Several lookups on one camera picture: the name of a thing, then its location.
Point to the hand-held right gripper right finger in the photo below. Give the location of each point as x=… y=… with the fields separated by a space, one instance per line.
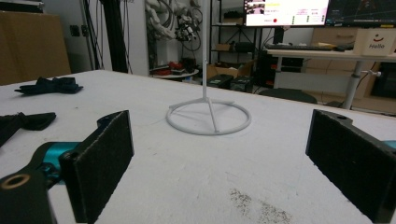
x=351 y=161

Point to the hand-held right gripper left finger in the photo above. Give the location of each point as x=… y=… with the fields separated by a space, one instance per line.
x=99 y=168

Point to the black cloth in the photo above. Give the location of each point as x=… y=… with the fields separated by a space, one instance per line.
x=31 y=121

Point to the dark blue cloth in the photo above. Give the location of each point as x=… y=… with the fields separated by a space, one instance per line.
x=51 y=86

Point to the white metal stand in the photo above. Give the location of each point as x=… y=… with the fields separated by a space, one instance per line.
x=204 y=62

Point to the black glass panel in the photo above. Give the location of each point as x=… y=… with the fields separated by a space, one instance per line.
x=386 y=81

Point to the black round stool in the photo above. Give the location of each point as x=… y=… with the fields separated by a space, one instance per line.
x=288 y=95

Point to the white desk with light top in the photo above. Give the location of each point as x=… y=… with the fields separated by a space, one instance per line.
x=311 y=53

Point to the round white table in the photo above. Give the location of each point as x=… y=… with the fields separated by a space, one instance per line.
x=174 y=74

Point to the white box with smile print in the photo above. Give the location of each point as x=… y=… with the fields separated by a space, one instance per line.
x=373 y=42

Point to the black computer tower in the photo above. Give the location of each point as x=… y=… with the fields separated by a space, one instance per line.
x=264 y=70

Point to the black keyboard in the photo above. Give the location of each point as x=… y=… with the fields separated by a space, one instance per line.
x=295 y=47

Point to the black case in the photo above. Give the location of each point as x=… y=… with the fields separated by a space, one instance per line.
x=219 y=81
x=242 y=84

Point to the brown cardboard board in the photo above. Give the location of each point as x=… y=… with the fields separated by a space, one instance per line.
x=31 y=46

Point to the dark screen monitor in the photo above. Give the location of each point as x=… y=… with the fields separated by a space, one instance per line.
x=361 y=12

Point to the open cardboard box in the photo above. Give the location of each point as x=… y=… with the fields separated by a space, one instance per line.
x=224 y=71

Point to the bright screen monitor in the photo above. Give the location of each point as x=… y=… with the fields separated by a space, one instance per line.
x=286 y=14

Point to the black shelf rack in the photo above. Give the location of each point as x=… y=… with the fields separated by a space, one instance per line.
x=236 y=46

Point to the black metal post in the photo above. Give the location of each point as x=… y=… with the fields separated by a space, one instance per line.
x=115 y=34

